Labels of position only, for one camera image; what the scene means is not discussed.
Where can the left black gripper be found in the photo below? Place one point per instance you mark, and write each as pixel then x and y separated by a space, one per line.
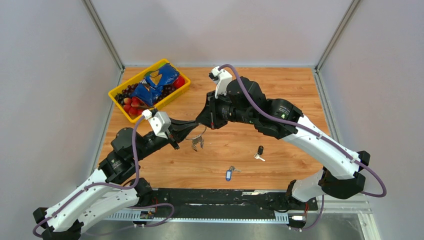
pixel 179 129

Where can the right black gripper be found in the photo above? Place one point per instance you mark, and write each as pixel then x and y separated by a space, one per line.
pixel 209 115

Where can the large metal keyring with keys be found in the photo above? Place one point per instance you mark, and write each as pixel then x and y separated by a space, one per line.
pixel 196 138

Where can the key with blue tag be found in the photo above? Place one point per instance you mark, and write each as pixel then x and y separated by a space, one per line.
pixel 229 173

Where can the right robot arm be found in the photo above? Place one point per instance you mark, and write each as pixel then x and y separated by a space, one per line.
pixel 339 177

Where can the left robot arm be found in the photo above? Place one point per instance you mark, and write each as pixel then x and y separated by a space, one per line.
pixel 114 185

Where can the dark grape bunch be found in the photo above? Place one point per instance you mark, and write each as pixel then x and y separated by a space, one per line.
pixel 154 99

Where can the red apple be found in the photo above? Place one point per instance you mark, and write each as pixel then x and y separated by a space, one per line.
pixel 179 82

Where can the blue snack bag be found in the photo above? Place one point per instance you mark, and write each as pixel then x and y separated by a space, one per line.
pixel 154 81

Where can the red strawberries cluster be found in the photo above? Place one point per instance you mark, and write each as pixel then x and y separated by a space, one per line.
pixel 133 106

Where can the key with black tag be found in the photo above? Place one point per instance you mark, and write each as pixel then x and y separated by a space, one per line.
pixel 258 154

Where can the yellow plastic bin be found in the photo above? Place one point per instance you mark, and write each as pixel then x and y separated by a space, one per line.
pixel 138 77

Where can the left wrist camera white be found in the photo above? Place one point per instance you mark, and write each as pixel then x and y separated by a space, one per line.
pixel 159 122

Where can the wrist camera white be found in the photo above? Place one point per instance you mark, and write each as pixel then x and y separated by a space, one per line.
pixel 221 78
pixel 159 122

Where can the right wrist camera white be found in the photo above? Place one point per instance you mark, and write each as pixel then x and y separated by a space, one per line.
pixel 221 78

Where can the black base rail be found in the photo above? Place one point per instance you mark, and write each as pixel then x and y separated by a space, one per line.
pixel 194 203

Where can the aluminium frame rail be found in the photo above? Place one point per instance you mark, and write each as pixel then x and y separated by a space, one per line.
pixel 293 219

